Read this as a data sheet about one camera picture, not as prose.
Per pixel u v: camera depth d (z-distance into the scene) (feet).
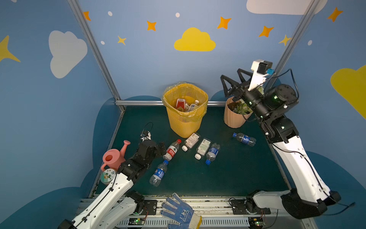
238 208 2.43
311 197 1.21
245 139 3.21
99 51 2.83
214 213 2.42
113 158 2.63
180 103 3.14
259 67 1.35
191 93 3.28
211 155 2.99
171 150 2.91
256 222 2.35
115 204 1.50
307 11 2.36
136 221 2.34
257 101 1.47
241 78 1.77
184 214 2.35
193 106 3.16
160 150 1.94
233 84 1.47
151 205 2.47
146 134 2.18
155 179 2.68
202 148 3.07
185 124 2.90
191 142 3.15
